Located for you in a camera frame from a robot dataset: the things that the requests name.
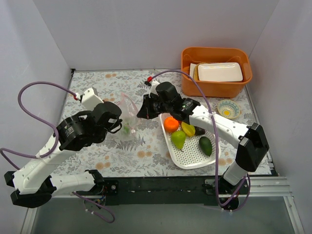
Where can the floral table mat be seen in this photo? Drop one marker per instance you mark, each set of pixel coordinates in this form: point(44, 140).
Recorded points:
point(143, 154)

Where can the white perforated plastic basket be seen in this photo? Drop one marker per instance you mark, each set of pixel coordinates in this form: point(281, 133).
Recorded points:
point(191, 155)

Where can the dark purple fruit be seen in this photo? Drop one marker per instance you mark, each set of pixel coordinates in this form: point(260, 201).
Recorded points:
point(199, 131)

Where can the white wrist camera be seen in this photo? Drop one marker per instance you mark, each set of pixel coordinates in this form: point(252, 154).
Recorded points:
point(89, 98)
point(150, 82)

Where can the dark green avocado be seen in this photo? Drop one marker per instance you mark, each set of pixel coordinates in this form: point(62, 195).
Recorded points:
point(205, 145)

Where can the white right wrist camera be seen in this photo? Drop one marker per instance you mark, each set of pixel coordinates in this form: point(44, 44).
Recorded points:
point(150, 82)

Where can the yellow plate in tub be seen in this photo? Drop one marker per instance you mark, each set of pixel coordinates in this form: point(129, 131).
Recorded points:
point(194, 71)

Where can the orange fruit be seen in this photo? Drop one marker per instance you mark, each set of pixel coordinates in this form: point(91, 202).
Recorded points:
point(171, 124)

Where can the small patterned bowl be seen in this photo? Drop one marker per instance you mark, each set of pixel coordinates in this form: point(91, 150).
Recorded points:
point(228, 109)

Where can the clear zip top bag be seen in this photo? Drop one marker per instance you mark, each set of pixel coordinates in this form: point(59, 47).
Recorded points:
point(128, 116)

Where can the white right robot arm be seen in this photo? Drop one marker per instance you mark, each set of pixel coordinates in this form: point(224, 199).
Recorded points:
point(250, 141)

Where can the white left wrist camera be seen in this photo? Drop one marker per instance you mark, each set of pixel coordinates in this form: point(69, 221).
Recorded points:
point(89, 98)

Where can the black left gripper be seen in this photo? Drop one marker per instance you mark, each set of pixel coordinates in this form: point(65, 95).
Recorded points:
point(113, 124)

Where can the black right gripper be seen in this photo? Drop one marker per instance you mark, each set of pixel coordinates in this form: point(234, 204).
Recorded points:
point(148, 107)

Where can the green pear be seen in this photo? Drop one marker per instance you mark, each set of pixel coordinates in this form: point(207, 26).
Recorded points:
point(178, 139)

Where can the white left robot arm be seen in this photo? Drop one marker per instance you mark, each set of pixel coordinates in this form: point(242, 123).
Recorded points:
point(34, 184)

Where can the yellow star fruit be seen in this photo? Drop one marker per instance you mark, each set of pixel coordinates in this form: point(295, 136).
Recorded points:
point(188, 129)

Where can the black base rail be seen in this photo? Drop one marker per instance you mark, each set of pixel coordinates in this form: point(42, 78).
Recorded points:
point(166, 190)

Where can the orange plastic tub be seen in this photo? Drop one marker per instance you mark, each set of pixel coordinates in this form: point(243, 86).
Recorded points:
point(200, 55)

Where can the white rectangular plate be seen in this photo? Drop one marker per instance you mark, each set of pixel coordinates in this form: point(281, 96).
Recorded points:
point(220, 72)

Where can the green grape bunch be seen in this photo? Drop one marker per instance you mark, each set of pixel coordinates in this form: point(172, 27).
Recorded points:
point(126, 130)

